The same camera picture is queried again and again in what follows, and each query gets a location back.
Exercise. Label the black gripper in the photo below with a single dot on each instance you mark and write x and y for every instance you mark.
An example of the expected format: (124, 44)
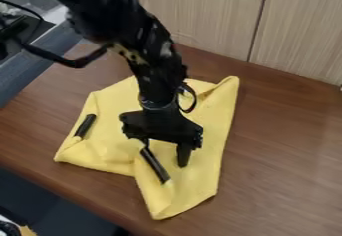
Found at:
(162, 125)

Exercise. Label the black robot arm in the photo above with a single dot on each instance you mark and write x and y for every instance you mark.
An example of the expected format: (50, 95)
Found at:
(111, 13)

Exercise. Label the yellow cloth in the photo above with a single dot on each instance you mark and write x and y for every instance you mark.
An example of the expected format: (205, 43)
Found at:
(111, 113)

